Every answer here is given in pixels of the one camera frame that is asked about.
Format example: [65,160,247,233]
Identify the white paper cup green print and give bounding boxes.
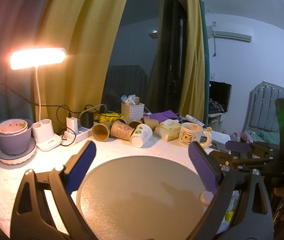
[130,124,153,148]

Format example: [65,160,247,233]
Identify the plain brown paper cup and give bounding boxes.
[92,122,111,142]

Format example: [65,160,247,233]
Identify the brown paper cup pink print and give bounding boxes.
[111,120,134,141]

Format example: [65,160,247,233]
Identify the brown paper cup back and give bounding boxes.
[118,118,132,125]

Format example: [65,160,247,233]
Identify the brown paper cup middle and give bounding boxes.
[128,120,143,129]

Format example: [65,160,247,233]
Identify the brown paper cup right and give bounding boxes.
[141,118,159,131]

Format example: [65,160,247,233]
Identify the grey bed headboard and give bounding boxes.
[243,81,284,132]

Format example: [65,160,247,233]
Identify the white desk lamp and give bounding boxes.
[10,47,66,152]

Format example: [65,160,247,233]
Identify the white power strip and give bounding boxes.
[61,127,92,146]

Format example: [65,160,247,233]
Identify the white bear ceramic mug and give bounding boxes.
[178,122,213,148]

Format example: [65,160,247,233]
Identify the white round plate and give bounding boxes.
[0,137,36,165]

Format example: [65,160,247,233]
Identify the black monitor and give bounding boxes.
[209,81,232,114]

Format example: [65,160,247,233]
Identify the white charger plug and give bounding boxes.
[66,116,78,134]

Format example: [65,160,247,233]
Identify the purple bowl with lid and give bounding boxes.
[0,119,33,155]

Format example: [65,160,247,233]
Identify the yellow curtain right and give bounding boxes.
[179,0,205,121]

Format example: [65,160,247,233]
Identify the yellow curtain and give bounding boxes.
[179,0,205,121]
[37,0,127,132]

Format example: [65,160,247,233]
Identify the black power adapter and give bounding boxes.
[81,111,94,129]

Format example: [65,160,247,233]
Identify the yellow tissue pack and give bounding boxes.
[154,119,182,141]

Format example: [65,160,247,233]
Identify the yellow plastic bag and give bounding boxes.
[94,112,125,124]

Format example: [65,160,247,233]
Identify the purple cloth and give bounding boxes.
[149,110,181,124]

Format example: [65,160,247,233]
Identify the white woven plastic basket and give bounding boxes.
[121,102,145,120]

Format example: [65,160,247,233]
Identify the white air conditioner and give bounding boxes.
[207,24,254,43]

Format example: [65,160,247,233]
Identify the yellow curtain left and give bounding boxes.
[37,0,127,132]

